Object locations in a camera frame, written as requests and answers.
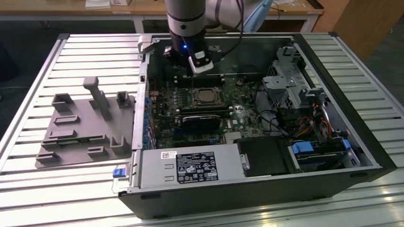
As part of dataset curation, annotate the metal CPU socket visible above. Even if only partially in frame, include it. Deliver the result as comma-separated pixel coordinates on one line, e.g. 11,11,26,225
187,87,226,107

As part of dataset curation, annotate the black drive bay cover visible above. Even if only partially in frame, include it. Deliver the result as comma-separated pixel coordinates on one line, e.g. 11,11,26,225
235,138,293,177

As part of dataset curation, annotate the black graphics card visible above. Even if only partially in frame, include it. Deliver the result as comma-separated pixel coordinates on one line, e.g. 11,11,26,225
179,114,222,133

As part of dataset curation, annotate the green motherboard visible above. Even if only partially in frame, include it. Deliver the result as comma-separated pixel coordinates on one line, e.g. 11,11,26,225
146,70,269,151

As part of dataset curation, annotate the metal drive cage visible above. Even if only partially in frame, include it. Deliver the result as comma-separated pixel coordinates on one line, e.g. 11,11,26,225
261,46,327,110

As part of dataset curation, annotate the small silver heatsink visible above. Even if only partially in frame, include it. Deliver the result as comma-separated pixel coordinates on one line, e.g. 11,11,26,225
223,132,242,144

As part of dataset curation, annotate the grey plastic parts rack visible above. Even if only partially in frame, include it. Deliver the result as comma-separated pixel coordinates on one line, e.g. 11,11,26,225
33,77,137,169

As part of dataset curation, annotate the wooden desk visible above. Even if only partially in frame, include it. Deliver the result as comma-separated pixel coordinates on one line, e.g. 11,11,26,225
0,0,323,34

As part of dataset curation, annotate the grey power supply unit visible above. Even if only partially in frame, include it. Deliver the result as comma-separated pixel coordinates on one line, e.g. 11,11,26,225
138,145,250,190

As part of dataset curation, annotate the blue disk carrier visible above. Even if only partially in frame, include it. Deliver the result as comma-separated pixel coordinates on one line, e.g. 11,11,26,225
290,141,315,156

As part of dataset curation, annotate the wooden cabinet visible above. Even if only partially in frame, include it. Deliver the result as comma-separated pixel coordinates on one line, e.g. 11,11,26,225
311,0,404,62

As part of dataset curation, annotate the black open PC case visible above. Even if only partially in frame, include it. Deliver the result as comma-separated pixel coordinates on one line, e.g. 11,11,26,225
118,32,397,219

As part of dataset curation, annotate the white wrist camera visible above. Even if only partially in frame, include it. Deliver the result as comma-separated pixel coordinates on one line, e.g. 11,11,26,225
187,51,214,74

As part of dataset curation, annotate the orange yellow wire bundle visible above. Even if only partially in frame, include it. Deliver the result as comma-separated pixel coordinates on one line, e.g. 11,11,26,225
294,117,333,139

